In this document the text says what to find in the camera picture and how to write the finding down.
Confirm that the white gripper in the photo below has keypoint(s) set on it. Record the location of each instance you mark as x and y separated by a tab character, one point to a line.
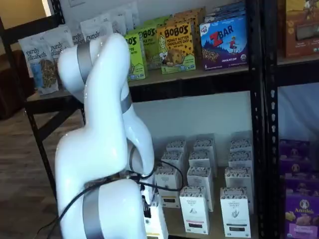
150	190

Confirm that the white box yellow strip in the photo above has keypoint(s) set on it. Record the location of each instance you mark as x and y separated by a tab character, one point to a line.
173	156
177	145
169	179
157	224

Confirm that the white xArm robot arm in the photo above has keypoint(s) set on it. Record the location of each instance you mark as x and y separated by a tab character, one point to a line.
99	139

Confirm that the white box pink strip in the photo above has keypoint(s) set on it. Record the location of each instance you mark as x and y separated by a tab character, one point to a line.
199	176
200	156
205	143
194	211

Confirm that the white box teal strip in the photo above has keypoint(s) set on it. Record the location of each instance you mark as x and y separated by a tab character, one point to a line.
240	144
240	156
235	214
238	176

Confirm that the black metal shelf rack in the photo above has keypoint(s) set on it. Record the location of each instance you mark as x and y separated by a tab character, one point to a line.
199	84
271	124

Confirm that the green Bobo's apple pie box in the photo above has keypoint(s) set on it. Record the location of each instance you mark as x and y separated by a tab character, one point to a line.
159	21
135	57
149	44

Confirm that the purple Annie's snack box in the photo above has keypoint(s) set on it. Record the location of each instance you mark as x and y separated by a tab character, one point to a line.
295	166
299	184
301	219
294	149

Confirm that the yellow Bobo's peanut butter box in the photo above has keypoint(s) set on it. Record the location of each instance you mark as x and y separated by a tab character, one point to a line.
175	47
182	20
192	12

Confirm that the blue ZBar box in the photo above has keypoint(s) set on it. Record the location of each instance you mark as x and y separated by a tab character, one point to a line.
224	44
226	7
224	18

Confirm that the brown orange snack box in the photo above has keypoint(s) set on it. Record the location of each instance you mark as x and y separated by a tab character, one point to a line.
301	30

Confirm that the blue label granola bag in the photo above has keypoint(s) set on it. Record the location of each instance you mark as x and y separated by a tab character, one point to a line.
37	62

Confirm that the dark brown furniture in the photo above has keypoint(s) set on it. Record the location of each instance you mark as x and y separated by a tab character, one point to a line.
10	87

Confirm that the orange label granola bag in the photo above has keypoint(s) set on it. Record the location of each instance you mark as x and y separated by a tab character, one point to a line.
78	36
59	42

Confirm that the white granola bag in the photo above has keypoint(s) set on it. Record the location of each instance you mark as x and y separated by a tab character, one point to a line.
132	17
119	25

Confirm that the red label granola bag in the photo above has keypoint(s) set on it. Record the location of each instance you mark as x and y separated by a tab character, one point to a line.
94	30

